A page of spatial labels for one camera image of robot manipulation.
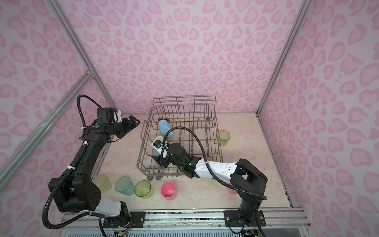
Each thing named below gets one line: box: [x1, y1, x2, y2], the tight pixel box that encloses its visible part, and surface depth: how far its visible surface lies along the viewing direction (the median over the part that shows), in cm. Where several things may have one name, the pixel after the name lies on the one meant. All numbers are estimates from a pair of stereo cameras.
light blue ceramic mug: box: [158, 119, 174, 136], surface depth 97 cm
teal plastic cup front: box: [114, 176, 135, 197], surface depth 78 cm
